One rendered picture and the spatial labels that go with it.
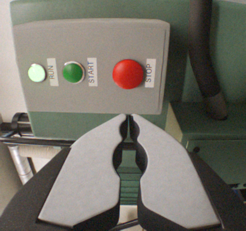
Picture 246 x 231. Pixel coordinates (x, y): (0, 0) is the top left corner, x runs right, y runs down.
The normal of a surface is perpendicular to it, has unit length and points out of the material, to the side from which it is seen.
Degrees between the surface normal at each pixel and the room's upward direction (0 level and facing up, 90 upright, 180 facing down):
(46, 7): 90
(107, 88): 90
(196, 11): 52
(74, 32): 90
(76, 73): 93
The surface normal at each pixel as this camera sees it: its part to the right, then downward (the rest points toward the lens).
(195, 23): -0.63, 0.35
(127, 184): -0.02, 0.04
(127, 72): -0.03, 0.48
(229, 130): 0.01, -0.88
